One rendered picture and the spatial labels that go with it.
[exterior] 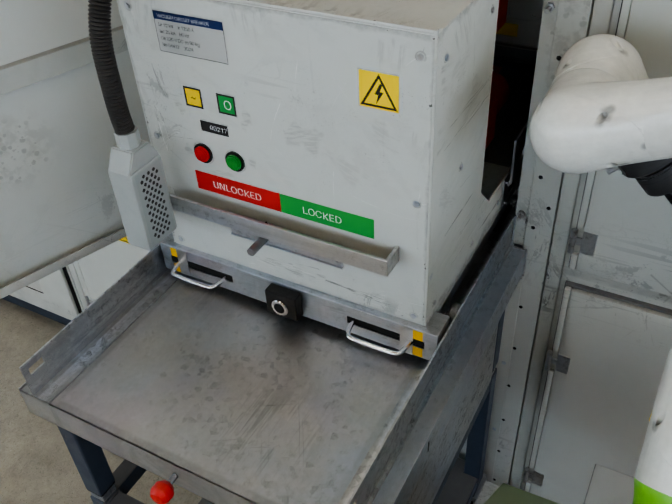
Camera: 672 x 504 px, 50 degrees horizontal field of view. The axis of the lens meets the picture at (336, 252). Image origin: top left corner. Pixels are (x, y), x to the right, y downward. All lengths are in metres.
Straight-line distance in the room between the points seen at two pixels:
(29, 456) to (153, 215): 1.28
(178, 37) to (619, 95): 0.59
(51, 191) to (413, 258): 0.72
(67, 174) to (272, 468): 0.69
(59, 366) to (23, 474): 1.05
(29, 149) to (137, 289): 0.31
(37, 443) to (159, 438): 1.24
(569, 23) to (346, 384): 0.64
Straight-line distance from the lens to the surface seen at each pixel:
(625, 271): 1.37
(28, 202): 1.44
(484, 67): 1.07
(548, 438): 1.74
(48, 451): 2.32
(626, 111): 0.87
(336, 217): 1.07
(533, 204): 1.35
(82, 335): 1.29
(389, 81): 0.92
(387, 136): 0.95
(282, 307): 1.21
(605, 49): 1.00
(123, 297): 1.33
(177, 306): 1.33
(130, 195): 1.15
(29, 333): 2.70
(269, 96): 1.03
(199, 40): 1.06
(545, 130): 0.89
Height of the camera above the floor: 1.72
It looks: 39 degrees down
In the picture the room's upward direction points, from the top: 4 degrees counter-clockwise
